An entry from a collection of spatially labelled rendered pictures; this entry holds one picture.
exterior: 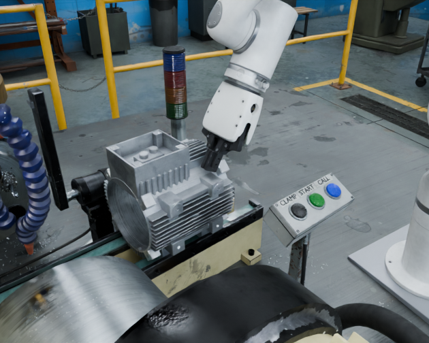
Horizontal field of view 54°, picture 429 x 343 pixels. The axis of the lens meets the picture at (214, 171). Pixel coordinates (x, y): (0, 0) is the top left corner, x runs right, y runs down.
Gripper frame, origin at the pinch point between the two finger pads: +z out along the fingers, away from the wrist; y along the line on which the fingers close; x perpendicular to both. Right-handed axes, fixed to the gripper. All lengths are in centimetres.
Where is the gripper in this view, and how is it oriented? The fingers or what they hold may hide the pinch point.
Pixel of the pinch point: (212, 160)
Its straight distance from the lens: 82.2
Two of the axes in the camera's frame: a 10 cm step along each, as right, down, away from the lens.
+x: -6.6, -1.4, -7.3
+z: -3.9, 9.1, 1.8
